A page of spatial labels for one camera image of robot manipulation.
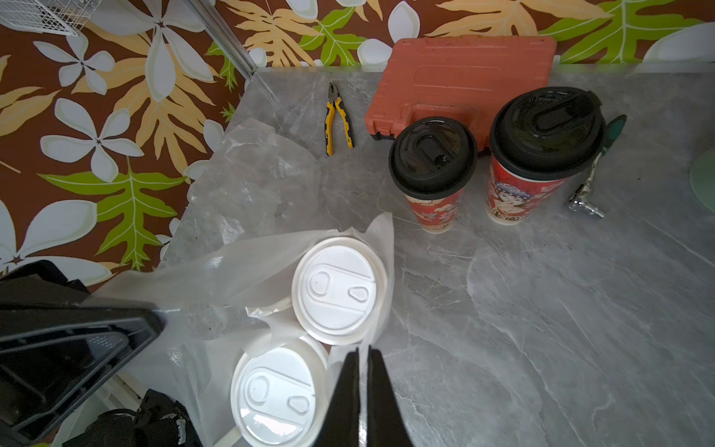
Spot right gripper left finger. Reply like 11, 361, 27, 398
313, 349, 360, 447

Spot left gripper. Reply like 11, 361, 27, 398
1, 260, 165, 444

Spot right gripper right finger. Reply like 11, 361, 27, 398
367, 348, 413, 447

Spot white lid red cup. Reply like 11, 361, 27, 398
292, 237, 388, 346
229, 336, 329, 446

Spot white lid red cup front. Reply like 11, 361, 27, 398
292, 237, 388, 346

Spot clear plastic carrier bag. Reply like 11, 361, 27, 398
88, 213, 395, 446

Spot black lid red cup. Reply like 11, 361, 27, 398
388, 117, 478, 234
486, 87, 605, 225

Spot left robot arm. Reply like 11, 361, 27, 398
1, 260, 201, 446

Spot black screwdriver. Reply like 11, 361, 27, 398
566, 115, 627, 219

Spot yellow black pliers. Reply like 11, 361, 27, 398
324, 81, 356, 158

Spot red plastic tool case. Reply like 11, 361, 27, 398
365, 35, 557, 149

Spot green straw holder cup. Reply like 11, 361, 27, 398
689, 148, 715, 212

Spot white wire basket left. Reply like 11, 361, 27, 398
0, 0, 102, 37

